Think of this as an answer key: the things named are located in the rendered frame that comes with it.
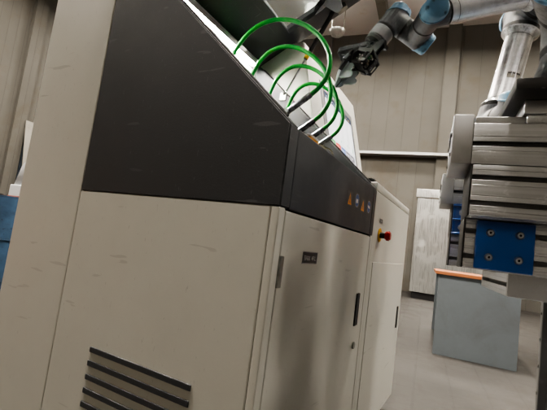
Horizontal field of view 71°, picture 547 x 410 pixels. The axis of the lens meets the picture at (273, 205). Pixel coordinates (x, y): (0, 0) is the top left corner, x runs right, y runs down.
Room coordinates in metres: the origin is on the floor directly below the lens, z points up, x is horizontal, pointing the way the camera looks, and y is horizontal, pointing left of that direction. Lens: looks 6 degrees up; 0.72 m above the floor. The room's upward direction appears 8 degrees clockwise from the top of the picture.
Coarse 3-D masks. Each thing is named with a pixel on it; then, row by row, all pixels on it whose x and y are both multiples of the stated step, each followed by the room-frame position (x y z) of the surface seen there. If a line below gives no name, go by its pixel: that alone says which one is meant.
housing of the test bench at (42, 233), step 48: (96, 0) 1.02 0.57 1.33; (96, 48) 1.00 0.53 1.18; (48, 96) 1.08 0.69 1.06; (96, 96) 0.98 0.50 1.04; (48, 144) 1.06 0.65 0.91; (48, 192) 1.04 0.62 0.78; (48, 240) 1.02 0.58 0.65; (48, 288) 1.00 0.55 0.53; (0, 336) 1.09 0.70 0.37; (48, 336) 0.99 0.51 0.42; (0, 384) 1.07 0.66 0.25
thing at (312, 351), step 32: (288, 224) 0.73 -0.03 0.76; (320, 224) 0.88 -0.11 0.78; (288, 256) 0.75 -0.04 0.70; (320, 256) 0.90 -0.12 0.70; (352, 256) 1.13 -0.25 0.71; (288, 288) 0.77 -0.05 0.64; (320, 288) 0.92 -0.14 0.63; (352, 288) 1.16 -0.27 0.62; (288, 320) 0.78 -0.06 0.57; (320, 320) 0.94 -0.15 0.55; (352, 320) 1.19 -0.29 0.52; (288, 352) 0.80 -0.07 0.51; (320, 352) 0.97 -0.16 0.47; (352, 352) 1.23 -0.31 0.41; (288, 384) 0.82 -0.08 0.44; (320, 384) 0.99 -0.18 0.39; (352, 384) 1.27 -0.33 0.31
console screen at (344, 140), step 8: (320, 80) 1.59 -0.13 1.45; (328, 112) 1.63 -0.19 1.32; (344, 112) 1.88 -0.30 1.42; (328, 120) 1.61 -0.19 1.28; (336, 120) 1.72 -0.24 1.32; (344, 120) 1.86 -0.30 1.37; (328, 128) 1.59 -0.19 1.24; (336, 128) 1.71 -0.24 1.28; (344, 128) 1.84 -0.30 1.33; (336, 136) 1.69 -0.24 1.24; (344, 136) 1.81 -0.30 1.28; (352, 136) 1.96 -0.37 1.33; (336, 144) 1.67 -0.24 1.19; (344, 144) 1.79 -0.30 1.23; (352, 144) 1.93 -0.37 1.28; (344, 152) 1.77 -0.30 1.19; (352, 152) 1.91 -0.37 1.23; (352, 160) 1.88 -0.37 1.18
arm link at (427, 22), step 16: (432, 0) 1.06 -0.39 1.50; (448, 0) 1.06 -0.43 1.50; (464, 0) 1.08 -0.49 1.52; (480, 0) 1.08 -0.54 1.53; (496, 0) 1.08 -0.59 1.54; (512, 0) 1.08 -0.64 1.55; (528, 0) 1.09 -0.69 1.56; (416, 16) 1.15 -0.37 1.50; (432, 16) 1.07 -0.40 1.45; (448, 16) 1.09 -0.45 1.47; (464, 16) 1.10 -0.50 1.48; (480, 16) 1.11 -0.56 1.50; (416, 32) 1.17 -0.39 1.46; (432, 32) 1.16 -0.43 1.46
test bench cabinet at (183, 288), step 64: (128, 256) 0.87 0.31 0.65; (192, 256) 0.78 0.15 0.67; (256, 256) 0.71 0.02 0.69; (64, 320) 0.96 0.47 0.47; (128, 320) 0.86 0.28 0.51; (192, 320) 0.77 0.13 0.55; (256, 320) 0.70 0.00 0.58; (64, 384) 0.94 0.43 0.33; (128, 384) 0.84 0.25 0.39; (192, 384) 0.76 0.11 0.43; (256, 384) 0.70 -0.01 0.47
